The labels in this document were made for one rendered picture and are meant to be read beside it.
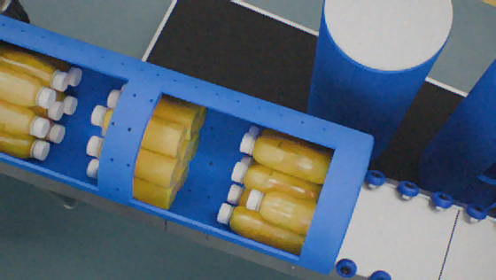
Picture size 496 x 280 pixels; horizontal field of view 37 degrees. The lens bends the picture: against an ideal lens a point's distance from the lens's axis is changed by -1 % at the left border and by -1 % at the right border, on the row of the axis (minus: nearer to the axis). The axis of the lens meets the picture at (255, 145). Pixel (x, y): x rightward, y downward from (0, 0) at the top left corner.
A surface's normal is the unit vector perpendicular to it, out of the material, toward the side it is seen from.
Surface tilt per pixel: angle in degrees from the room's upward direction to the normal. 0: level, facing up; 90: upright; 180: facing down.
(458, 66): 0
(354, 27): 0
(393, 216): 0
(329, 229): 33
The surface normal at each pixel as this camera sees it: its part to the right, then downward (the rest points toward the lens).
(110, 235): -0.02, -0.25
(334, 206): -0.11, 0.02
